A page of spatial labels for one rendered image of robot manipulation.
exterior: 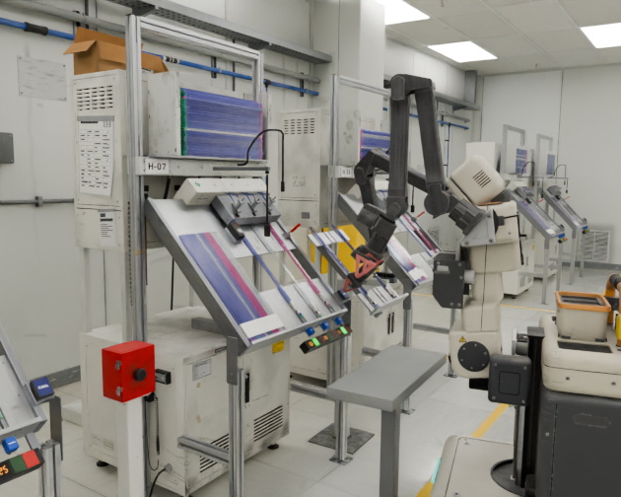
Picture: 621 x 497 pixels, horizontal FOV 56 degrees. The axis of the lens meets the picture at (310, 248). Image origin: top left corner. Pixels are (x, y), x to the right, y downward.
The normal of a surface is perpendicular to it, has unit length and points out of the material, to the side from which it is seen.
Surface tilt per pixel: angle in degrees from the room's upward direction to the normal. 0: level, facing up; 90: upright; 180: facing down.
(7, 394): 47
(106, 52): 80
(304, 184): 90
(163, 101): 90
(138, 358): 90
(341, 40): 90
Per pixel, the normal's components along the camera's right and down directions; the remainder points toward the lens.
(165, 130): -0.55, 0.09
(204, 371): 0.83, 0.07
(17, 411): 0.62, -0.62
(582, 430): -0.33, 0.11
